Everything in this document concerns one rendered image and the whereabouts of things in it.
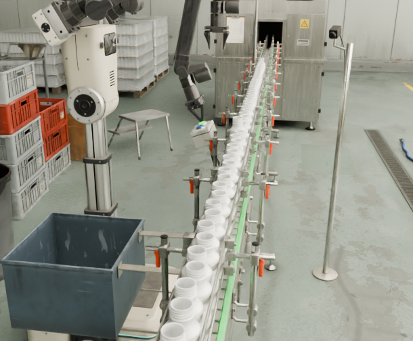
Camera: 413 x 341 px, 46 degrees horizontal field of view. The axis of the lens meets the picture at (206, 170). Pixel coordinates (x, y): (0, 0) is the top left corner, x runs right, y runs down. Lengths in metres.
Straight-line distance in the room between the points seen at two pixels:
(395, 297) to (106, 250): 1.90
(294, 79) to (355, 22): 5.70
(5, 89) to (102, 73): 1.69
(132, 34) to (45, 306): 6.80
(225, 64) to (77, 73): 4.26
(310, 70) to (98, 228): 4.84
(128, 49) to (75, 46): 6.02
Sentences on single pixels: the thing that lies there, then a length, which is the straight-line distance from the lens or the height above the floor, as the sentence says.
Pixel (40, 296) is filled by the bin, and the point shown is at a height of 0.85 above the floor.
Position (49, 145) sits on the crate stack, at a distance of 4.56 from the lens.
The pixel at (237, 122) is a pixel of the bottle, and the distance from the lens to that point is 1.78.
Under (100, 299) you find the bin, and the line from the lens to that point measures 1.37.
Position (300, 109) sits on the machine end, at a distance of 6.26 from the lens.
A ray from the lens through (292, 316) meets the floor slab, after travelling 2.76.
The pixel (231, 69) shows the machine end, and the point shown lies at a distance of 6.19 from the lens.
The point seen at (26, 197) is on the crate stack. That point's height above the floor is 0.13.
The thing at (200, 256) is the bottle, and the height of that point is 1.16.
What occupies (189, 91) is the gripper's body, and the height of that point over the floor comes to 1.25.
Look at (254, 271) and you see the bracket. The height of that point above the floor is 1.04.
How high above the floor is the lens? 1.63
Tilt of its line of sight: 20 degrees down
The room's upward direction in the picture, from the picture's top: 1 degrees clockwise
